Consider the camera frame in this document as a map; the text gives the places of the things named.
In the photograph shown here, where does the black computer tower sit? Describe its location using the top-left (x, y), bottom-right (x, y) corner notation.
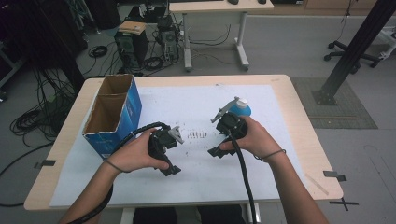
top-left (113, 29), bottom-right (149, 71)

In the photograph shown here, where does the white desk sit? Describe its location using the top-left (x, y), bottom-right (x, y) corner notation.
top-left (168, 0), bottom-right (276, 73)

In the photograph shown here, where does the flat brown cardboard package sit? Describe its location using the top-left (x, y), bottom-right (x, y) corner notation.
top-left (118, 21), bottom-right (148, 35)

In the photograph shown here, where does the thin wrist band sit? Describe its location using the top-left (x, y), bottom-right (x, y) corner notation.
top-left (104, 158), bottom-right (132, 174)
top-left (253, 148), bottom-right (287, 163)

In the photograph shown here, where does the open computer tower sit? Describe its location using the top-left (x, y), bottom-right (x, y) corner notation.
top-left (156, 16), bottom-right (180, 63)

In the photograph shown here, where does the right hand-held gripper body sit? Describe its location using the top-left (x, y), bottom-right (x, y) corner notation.
top-left (210, 96), bottom-right (249, 141)

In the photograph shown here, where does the grey floor mat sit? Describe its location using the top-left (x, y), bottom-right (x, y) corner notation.
top-left (290, 77), bottom-right (379, 130)

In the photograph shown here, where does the thin right wrist band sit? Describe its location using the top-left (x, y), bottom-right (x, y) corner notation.
top-left (253, 148), bottom-right (287, 163)

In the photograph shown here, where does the person's left leg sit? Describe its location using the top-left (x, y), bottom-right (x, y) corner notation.
top-left (133, 206), bottom-right (178, 224)

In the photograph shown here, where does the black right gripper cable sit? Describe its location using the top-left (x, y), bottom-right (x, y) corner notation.
top-left (228, 132), bottom-right (259, 224)

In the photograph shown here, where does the white table sheet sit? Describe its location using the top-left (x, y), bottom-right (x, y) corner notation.
top-left (49, 84), bottom-right (309, 208)

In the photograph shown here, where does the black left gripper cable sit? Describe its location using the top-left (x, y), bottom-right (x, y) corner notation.
top-left (66, 120), bottom-right (172, 224)

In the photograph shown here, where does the person's left hand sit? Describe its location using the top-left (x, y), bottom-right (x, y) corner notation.
top-left (106, 127), bottom-right (171, 174)

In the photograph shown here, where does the black tape cross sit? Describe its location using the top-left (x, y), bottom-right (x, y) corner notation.
top-left (329, 197), bottom-right (360, 212)

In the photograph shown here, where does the black cable coil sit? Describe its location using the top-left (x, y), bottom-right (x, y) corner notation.
top-left (144, 56), bottom-right (164, 71)
top-left (88, 45), bottom-right (108, 59)

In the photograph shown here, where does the blue cardboard box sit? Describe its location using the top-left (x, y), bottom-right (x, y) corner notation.
top-left (81, 73), bottom-right (143, 161)

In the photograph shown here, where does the black metal stand post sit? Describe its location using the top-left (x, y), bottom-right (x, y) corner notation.
top-left (312, 0), bottom-right (396, 106)

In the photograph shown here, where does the black tape strip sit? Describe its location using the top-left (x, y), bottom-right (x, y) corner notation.
top-left (322, 170), bottom-right (347, 183)
top-left (34, 159), bottom-right (57, 170)

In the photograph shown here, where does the person's right leg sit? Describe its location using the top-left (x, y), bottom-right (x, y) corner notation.
top-left (197, 204), bottom-right (248, 224)

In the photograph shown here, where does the person's right hand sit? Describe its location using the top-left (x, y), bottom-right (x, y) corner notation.
top-left (219, 116), bottom-right (286, 163)

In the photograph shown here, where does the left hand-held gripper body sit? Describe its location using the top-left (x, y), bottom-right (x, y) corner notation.
top-left (148, 122), bottom-right (185, 160)

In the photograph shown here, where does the office chair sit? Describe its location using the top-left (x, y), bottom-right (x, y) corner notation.
top-left (323, 26), bottom-right (396, 75)

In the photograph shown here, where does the black floor cable bundle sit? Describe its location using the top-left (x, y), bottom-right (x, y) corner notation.
top-left (8, 67), bottom-right (80, 148)

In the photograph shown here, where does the person's leg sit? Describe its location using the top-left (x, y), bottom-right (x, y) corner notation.
top-left (133, 206), bottom-right (178, 224)
top-left (197, 204), bottom-right (248, 224)

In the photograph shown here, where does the thin left wrist band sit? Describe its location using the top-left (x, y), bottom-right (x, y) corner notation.
top-left (104, 158), bottom-right (132, 174)

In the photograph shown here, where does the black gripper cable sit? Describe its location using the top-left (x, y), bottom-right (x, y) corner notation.
top-left (228, 132), bottom-right (259, 224)
top-left (66, 120), bottom-right (172, 224)

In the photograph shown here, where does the thin black floor cable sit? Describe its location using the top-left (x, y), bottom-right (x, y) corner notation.
top-left (189, 23), bottom-right (233, 48)

